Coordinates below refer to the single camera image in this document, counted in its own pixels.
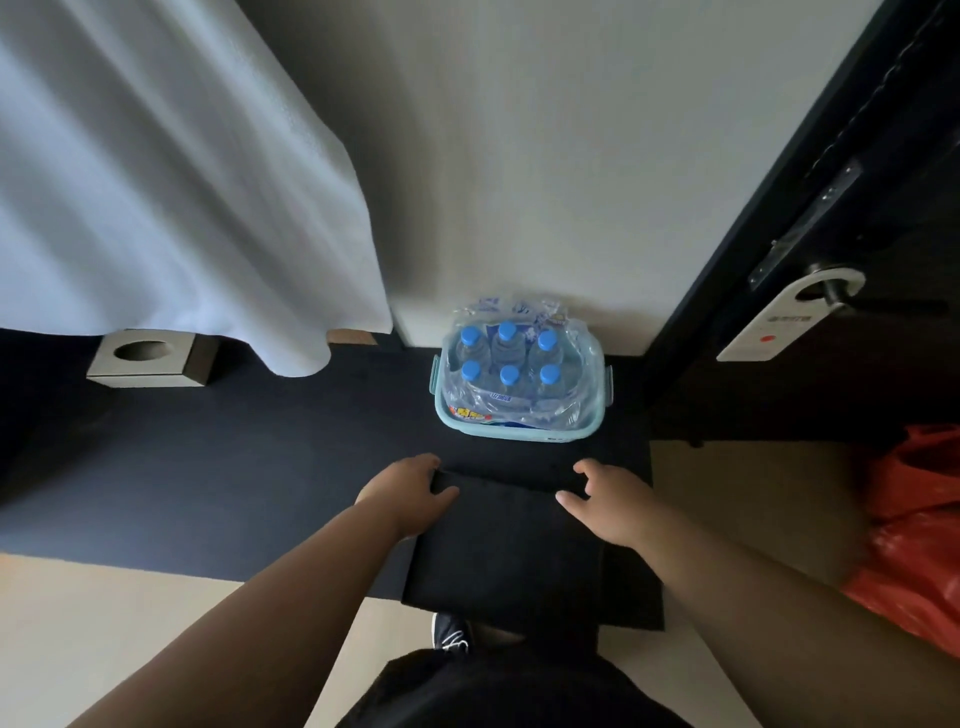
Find black tray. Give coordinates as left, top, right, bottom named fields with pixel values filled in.
left=401, top=468, right=607, bottom=639

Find white hanging cloth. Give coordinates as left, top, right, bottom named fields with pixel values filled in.
left=0, top=0, right=394, bottom=379

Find red plastic bag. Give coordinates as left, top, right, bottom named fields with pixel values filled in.
left=839, top=509, right=960, bottom=661
left=862, top=423, right=960, bottom=526

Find dark metal door handle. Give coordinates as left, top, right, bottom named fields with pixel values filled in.
left=806, top=262, right=950, bottom=320

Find person's left forearm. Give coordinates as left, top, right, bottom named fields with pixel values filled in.
left=67, top=498, right=410, bottom=728

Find white door hanger sign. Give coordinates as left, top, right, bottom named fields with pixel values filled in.
left=716, top=266, right=868, bottom=364

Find black door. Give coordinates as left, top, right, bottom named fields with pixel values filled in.
left=648, top=0, right=960, bottom=445

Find person's right forearm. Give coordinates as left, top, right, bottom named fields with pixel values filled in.
left=641, top=521, right=960, bottom=728

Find light blue plastic basket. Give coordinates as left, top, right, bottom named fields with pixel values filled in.
left=428, top=329, right=615, bottom=444

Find empty beige tissue box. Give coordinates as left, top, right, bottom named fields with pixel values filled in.
left=86, top=329, right=220, bottom=389

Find person's right hand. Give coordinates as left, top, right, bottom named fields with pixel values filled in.
left=554, top=458, right=680, bottom=553

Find black table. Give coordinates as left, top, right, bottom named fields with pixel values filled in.
left=0, top=327, right=665, bottom=631

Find metal door lock plate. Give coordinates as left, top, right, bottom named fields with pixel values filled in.
left=748, top=157, right=865, bottom=292

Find person's left hand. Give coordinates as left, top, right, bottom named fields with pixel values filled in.
left=354, top=452, right=461, bottom=540

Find person's black left shoe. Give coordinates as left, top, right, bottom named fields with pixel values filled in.
left=432, top=612, right=475, bottom=655

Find person's black clothing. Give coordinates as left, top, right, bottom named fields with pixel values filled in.
left=337, top=644, right=691, bottom=728

